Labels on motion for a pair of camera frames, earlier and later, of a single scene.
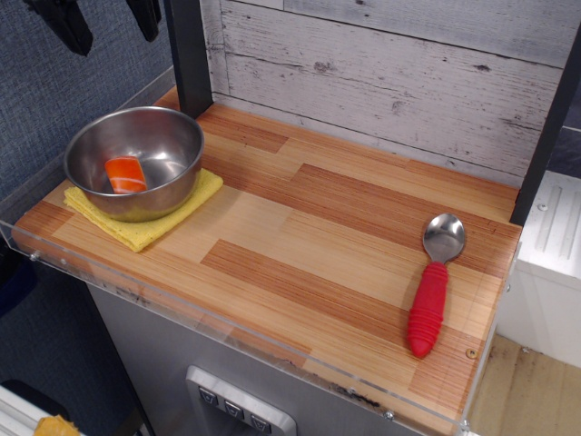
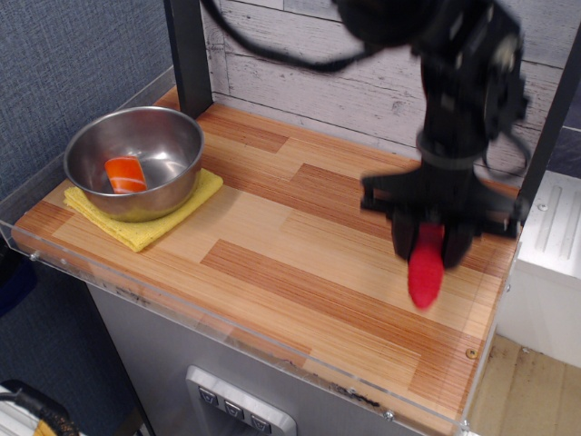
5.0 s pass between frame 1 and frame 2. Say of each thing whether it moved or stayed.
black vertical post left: stayed
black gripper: moved
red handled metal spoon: moved
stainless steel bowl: stayed
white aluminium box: stayed
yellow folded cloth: stayed
